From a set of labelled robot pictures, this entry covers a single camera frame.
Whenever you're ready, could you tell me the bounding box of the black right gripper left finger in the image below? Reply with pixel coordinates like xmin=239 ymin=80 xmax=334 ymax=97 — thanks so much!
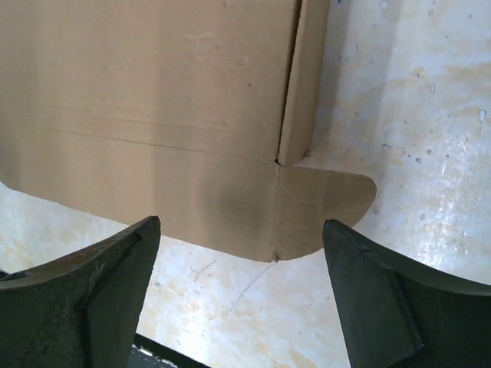
xmin=1 ymin=216 xmax=160 ymax=367

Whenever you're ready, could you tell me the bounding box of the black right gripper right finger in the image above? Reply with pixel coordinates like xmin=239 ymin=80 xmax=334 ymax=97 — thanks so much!
xmin=322 ymin=220 xmax=490 ymax=367

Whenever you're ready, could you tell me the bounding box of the brown cardboard box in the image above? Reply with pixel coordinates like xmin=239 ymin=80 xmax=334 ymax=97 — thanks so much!
xmin=1 ymin=1 xmax=377 ymax=262

